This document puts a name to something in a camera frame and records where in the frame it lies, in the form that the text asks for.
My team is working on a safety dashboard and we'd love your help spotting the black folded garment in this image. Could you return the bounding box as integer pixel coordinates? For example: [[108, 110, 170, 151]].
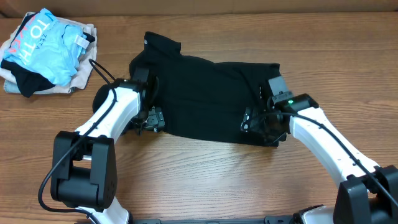
[[0, 14, 96, 98]]

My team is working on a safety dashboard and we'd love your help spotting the black t-shirt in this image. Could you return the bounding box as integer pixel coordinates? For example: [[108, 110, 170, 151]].
[[92, 31, 289, 147]]

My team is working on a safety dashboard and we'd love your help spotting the beige folded garment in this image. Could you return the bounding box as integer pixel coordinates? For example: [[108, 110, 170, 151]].
[[0, 12, 98, 95]]

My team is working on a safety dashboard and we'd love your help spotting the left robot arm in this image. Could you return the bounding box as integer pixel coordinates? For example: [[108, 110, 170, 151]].
[[50, 68, 165, 223]]

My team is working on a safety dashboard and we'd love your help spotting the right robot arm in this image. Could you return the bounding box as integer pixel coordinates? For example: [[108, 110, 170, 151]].
[[241, 76, 397, 224]]

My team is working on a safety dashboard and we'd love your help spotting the light blue printed t-shirt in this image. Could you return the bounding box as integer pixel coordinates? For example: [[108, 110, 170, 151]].
[[2, 8, 90, 86]]

